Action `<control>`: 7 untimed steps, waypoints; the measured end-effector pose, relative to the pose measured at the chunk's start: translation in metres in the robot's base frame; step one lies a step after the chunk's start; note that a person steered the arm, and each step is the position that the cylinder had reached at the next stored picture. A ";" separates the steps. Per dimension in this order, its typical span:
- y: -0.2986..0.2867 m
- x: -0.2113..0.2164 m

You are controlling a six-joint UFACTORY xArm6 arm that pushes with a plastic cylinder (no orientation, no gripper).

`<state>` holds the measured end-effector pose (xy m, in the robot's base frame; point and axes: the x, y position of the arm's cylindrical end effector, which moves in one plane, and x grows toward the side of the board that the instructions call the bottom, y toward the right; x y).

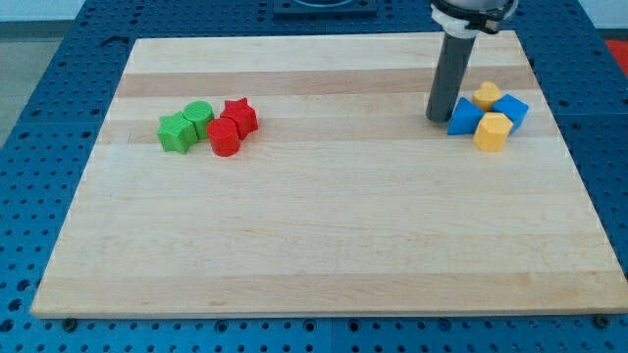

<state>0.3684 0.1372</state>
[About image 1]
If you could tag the yellow heart block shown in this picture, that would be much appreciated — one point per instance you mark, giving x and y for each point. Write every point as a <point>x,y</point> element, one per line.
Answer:
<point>486,95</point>

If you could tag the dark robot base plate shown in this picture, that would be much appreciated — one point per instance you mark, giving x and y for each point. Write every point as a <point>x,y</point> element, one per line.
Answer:
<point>293,8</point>

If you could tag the green star block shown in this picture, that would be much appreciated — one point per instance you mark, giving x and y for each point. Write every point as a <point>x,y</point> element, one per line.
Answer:
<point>176,133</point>

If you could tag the wooden board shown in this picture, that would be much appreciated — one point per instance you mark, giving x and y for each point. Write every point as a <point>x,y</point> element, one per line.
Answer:
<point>345,202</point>

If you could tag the green cylinder block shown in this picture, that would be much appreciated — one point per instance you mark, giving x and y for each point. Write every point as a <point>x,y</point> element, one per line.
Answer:
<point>200,113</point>

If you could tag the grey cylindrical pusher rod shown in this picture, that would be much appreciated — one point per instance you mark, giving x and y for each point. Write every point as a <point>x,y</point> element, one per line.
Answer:
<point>453,60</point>

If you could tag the yellow hexagon block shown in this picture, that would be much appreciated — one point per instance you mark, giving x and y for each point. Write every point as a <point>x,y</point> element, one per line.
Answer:
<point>492,132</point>

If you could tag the red cylinder block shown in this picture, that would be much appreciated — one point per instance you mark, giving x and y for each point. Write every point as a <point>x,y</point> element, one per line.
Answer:
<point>223,137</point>

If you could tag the red star block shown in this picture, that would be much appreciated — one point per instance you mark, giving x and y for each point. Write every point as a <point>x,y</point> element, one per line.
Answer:
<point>243,115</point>

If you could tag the blue triangle block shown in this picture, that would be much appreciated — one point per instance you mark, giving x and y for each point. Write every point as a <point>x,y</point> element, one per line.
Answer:
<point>465,118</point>

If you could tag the blue cube block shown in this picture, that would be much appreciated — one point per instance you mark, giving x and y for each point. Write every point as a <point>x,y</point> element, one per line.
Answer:
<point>515,109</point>

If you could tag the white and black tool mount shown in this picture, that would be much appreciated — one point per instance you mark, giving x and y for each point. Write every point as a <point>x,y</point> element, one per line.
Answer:
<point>465,19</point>

